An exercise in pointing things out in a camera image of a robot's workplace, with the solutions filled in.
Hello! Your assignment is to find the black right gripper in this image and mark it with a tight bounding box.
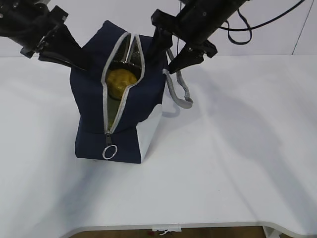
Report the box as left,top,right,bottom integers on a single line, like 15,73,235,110
147,0,218,74

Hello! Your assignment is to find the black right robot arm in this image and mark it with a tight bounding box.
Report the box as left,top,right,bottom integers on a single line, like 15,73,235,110
145,0,245,74

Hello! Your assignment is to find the white table leg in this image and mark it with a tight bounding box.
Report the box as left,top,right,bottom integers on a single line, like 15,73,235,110
263,226,280,238

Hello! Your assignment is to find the white label under table edge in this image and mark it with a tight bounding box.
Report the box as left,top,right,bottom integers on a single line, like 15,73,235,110
151,224,182,236

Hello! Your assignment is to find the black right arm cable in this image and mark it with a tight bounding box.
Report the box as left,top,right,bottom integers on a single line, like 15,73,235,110
219,0,307,46

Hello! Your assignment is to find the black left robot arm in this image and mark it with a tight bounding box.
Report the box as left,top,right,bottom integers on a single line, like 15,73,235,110
0,0,91,70

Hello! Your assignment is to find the navy blue lunch bag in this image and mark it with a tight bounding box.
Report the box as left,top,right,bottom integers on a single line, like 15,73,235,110
70,21,193,164

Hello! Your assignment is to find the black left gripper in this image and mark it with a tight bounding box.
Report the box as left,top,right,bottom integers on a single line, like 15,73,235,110
20,6,87,70

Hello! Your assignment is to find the green lidded glass container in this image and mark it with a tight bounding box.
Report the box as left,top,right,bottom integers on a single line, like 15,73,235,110
107,97,120,128

